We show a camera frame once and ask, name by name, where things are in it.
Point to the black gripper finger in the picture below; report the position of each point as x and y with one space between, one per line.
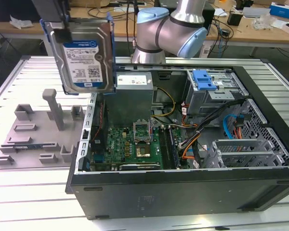
63 36

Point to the hard disk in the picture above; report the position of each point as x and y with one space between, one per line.
82 62

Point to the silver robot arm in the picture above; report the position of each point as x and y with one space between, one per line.
149 31

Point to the silver disk bay cage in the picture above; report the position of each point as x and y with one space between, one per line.
243 149

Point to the crumpled clear plastic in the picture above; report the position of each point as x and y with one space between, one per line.
20 22

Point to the large black box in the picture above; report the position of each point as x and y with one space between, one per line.
12 9

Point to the wooden desk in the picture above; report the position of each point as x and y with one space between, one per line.
255 33
98 26

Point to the brown cardboard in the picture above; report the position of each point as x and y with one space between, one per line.
91 3

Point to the grey power supply unit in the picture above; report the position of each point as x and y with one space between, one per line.
132 103

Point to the grey parts rack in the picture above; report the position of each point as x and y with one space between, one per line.
38 137

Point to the black case fan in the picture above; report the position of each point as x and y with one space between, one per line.
97 144

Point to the RAM stick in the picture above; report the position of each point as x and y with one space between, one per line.
29 146
173 151

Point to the green motherboard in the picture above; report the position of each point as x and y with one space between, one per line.
118 146

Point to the CPU socket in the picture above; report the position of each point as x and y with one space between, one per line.
143 151

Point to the blue plastic drive latch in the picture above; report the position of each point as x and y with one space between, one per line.
202 81

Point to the black graphics card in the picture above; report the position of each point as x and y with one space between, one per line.
139 167

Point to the silver optical drive cage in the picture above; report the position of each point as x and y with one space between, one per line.
207 101

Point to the small black cube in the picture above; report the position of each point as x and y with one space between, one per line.
234 19

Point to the flat grey box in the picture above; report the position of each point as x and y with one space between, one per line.
255 12

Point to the black open PC case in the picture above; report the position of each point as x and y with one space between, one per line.
183 197

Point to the blue cardboard box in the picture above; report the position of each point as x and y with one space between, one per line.
284 10

